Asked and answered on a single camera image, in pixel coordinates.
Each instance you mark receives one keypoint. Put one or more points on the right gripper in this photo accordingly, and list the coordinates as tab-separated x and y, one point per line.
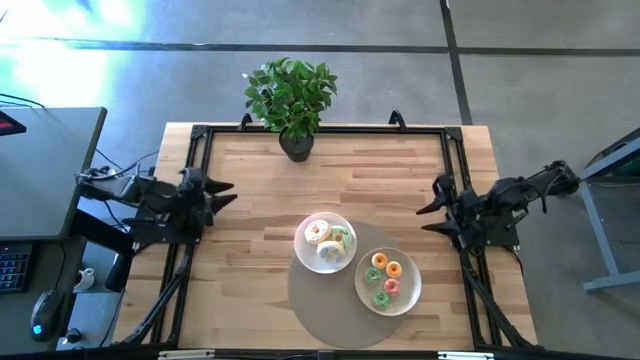
462	215

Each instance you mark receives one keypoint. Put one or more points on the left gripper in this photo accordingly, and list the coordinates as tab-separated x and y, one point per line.
192	200

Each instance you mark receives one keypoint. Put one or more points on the small deep orange donut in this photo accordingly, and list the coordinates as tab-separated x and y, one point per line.
389	270

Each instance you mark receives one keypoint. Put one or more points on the small yellow orange donut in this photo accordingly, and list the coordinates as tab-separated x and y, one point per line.
375	261

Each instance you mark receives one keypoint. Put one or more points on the small pink donut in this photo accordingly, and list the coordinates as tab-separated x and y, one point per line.
387	287

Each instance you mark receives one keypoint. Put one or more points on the small green donut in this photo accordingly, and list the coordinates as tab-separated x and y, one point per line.
368	276
376	299

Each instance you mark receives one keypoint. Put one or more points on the large green iced donut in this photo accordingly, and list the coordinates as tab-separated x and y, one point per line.
348	239

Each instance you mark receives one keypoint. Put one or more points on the large pink white iced donut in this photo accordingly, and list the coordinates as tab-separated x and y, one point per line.
311	232

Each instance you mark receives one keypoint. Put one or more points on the white deep round dish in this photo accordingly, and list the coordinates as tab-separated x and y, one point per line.
302	252

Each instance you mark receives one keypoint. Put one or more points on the large white blue iced donut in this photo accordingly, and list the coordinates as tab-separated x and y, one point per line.
331	257

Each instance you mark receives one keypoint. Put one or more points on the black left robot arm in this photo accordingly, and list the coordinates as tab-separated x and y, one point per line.
150	192

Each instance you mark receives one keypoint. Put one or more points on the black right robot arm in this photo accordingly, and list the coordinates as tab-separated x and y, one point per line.
515	197

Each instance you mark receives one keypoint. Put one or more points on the wide shallow cream plate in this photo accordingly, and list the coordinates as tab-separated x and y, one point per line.
407	300

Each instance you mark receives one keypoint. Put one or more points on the green potted plant black pot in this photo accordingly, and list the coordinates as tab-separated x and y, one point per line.
292	100

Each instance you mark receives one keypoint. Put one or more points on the black desk support beam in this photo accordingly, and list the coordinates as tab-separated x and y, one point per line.
97	230

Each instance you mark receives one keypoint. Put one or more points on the round beige textured placemat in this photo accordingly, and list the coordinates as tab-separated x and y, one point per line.
325	322

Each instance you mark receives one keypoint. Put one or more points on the small white pitcher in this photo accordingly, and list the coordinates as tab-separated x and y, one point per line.
85	280

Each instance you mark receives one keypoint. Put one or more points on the grey metal side table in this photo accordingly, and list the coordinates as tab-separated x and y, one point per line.
607	220

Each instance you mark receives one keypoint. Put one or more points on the grey office desk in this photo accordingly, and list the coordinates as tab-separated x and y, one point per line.
45	170

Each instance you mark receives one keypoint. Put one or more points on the small black knob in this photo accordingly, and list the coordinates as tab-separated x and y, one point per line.
73	335

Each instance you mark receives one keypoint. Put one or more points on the black computer mouse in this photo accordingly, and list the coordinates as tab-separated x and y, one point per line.
46	315

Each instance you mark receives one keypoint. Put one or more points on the black backlit keyboard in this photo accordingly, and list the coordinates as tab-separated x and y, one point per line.
14	267

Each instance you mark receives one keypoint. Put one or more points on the black device with red light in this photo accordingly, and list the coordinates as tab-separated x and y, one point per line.
10	124

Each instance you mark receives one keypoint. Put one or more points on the black frame clamp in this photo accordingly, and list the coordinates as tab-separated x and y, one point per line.
245	120
398	119

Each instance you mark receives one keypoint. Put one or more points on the black aluminium table frame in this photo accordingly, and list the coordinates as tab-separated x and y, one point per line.
325	130

